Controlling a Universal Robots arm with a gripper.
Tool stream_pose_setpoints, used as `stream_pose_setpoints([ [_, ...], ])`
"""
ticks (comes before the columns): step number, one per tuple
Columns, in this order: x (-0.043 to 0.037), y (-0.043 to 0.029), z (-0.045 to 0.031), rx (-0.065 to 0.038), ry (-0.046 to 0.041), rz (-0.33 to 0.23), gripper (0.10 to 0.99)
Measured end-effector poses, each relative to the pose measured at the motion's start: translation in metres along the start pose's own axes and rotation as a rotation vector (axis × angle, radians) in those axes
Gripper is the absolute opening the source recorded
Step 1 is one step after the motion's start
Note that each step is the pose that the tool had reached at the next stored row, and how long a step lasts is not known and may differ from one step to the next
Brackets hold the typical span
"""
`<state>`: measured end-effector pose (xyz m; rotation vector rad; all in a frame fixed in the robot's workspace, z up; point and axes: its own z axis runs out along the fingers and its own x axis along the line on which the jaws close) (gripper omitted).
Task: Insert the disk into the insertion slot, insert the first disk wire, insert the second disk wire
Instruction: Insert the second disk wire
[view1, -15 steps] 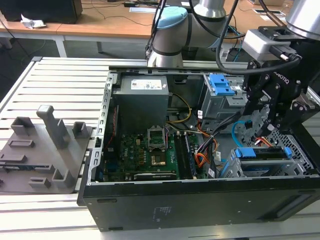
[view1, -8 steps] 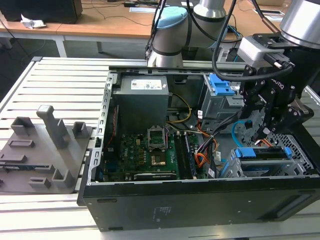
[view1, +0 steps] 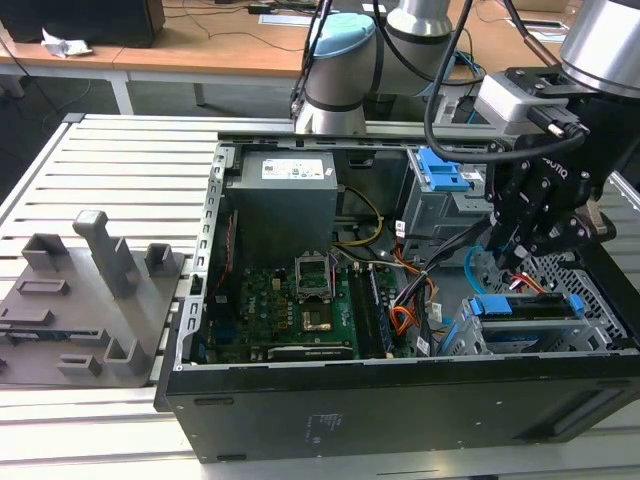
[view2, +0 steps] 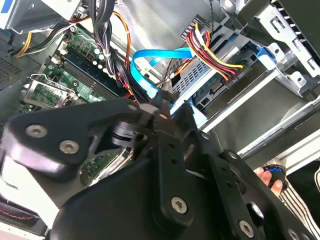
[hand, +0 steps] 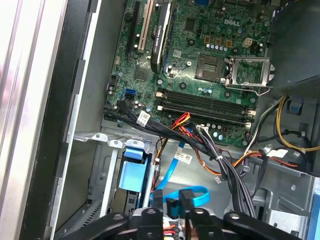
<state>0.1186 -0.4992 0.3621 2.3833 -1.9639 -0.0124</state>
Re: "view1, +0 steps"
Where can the hard disk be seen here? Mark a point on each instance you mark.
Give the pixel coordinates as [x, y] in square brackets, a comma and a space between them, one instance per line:
[520, 306]

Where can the green motherboard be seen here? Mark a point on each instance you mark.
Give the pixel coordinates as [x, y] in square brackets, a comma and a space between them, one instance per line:
[265, 305]

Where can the grey power supply unit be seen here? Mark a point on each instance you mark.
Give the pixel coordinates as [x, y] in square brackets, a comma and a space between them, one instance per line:
[285, 210]

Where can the blue plastic cage latch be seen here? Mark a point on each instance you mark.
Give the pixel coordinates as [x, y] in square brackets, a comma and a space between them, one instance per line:
[442, 172]

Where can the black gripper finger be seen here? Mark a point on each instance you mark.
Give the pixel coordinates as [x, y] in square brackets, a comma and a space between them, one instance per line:
[555, 237]
[520, 210]

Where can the grey perforated disk bay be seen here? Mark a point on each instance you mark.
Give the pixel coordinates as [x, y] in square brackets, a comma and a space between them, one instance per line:
[595, 340]

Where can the grey metal drive cage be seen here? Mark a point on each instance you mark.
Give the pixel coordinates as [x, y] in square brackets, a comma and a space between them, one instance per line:
[435, 215]

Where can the crumpled white paper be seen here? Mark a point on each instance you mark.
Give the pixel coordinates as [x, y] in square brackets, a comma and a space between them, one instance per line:
[62, 46]

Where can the black graphics card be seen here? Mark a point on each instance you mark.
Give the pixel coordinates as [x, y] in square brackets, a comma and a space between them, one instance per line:
[310, 352]

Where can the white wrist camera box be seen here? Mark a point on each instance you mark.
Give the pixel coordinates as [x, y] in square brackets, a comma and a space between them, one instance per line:
[505, 102]

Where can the thin metal locking lever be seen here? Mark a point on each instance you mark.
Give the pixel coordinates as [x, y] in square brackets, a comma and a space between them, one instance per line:
[332, 275]

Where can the CPU socket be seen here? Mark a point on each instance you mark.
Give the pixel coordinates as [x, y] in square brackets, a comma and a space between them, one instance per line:
[317, 321]

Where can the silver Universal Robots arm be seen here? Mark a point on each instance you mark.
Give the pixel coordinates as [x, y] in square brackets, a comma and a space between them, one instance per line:
[340, 70]

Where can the wooden desk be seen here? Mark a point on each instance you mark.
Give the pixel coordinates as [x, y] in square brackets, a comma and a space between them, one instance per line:
[200, 47]

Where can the grey parts rack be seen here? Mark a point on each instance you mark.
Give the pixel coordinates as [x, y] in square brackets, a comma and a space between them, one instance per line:
[75, 300]

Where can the black RAM slot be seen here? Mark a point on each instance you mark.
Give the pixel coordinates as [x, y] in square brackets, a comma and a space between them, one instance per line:
[360, 310]

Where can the RAM stick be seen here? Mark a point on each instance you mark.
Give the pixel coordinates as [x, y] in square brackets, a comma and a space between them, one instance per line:
[381, 315]

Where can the black open PC case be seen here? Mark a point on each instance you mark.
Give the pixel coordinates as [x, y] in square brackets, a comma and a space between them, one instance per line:
[400, 415]

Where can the white paper sheet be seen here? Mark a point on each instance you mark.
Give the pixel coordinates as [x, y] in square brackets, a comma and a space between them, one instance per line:
[284, 20]

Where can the black box on desk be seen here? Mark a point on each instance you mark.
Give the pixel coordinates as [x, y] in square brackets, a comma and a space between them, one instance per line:
[85, 22]

